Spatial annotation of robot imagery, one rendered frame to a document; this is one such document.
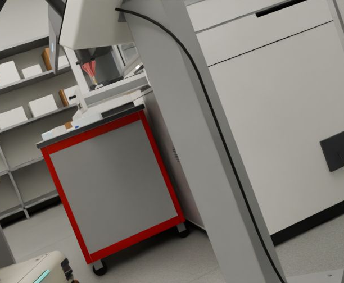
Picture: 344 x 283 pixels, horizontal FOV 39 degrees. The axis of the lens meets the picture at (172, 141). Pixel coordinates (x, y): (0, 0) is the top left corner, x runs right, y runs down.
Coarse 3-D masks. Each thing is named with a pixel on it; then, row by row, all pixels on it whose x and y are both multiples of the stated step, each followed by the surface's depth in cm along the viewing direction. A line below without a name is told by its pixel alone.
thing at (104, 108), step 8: (64, 0) 310; (48, 8) 308; (48, 16) 308; (56, 16) 309; (48, 24) 331; (56, 24) 309; (56, 32) 309; (56, 40) 324; (56, 48) 351; (64, 48) 313; (56, 56) 381; (72, 56) 311; (56, 64) 420; (72, 64) 311; (56, 72) 472; (80, 72) 313; (80, 80) 313; (80, 88) 313; (88, 88) 314; (128, 96) 320; (104, 104) 316; (112, 104) 318; (120, 104) 319; (128, 104) 322; (88, 112) 314; (104, 112) 318; (112, 112) 320
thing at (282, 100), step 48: (288, 48) 201; (336, 48) 206; (144, 96) 251; (240, 96) 195; (288, 96) 201; (336, 96) 206; (240, 144) 195; (288, 144) 200; (336, 144) 204; (288, 192) 200; (336, 192) 206
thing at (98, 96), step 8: (128, 80) 227; (136, 80) 228; (144, 80) 228; (104, 88) 224; (112, 88) 225; (120, 88) 226; (128, 88) 227; (136, 88) 228; (88, 96) 222; (96, 96) 223; (104, 96) 224; (112, 96) 225; (120, 96) 246; (88, 104) 222; (96, 104) 237
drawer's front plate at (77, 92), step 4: (76, 88) 220; (76, 92) 222; (80, 92) 220; (76, 96) 230; (80, 96) 220; (76, 100) 239; (80, 100) 220; (80, 104) 227; (84, 104) 220; (84, 108) 220; (80, 112) 245; (84, 112) 239
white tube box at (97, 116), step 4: (100, 112) 264; (88, 116) 257; (92, 116) 257; (96, 116) 257; (100, 116) 259; (80, 120) 257; (84, 120) 257; (88, 120) 257; (92, 120) 257; (96, 120) 257; (80, 124) 257; (84, 124) 257
